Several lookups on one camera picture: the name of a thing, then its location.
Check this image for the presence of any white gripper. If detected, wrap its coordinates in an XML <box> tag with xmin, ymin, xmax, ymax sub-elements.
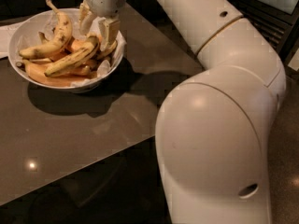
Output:
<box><xmin>78</xmin><ymin>0</ymin><xmax>126</xmax><ymax>51</ymax></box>

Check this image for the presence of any spotted yellow banana front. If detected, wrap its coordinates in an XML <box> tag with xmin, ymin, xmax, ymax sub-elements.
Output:
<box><xmin>44</xmin><ymin>33</ymin><xmax>100</xmax><ymax>77</ymax></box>

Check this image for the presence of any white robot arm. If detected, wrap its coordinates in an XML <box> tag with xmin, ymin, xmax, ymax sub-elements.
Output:
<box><xmin>155</xmin><ymin>0</ymin><xmax>286</xmax><ymax>224</ymax></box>

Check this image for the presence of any white paper bowl liner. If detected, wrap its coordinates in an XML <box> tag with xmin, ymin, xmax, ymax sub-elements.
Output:
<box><xmin>8</xmin><ymin>8</ymin><xmax>125</xmax><ymax>92</ymax></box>

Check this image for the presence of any yellow banana right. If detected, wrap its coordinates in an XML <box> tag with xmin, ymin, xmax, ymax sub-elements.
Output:
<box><xmin>94</xmin><ymin>41</ymin><xmax>117</xmax><ymax>60</ymax></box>

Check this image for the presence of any orange banana upper right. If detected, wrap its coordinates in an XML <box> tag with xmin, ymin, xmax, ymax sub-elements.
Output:
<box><xmin>66</xmin><ymin>35</ymin><xmax>102</xmax><ymax>54</ymax></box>

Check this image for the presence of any spotted banana with long stem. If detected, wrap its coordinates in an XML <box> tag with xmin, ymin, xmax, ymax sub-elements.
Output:
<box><xmin>19</xmin><ymin>0</ymin><xmax>73</xmax><ymax>59</ymax></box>

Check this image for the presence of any orange banana middle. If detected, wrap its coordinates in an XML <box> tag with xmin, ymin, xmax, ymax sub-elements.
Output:
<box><xmin>23</xmin><ymin>59</ymin><xmax>97</xmax><ymax>77</ymax></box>

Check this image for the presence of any white ceramic bowl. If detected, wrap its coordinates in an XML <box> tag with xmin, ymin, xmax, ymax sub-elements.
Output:
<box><xmin>8</xmin><ymin>11</ymin><xmax>126</xmax><ymax>93</ymax></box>

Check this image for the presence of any large orange banana bottom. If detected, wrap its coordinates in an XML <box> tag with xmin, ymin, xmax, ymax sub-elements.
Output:
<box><xmin>22</xmin><ymin>60</ymin><xmax>93</xmax><ymax>87</ymax></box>

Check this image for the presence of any white paper on table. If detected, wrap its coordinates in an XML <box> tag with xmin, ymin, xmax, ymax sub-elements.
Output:
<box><xmin>0</xmin><ymin>22</ymin><xmax>21</xmax><ymax>59</ymax></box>

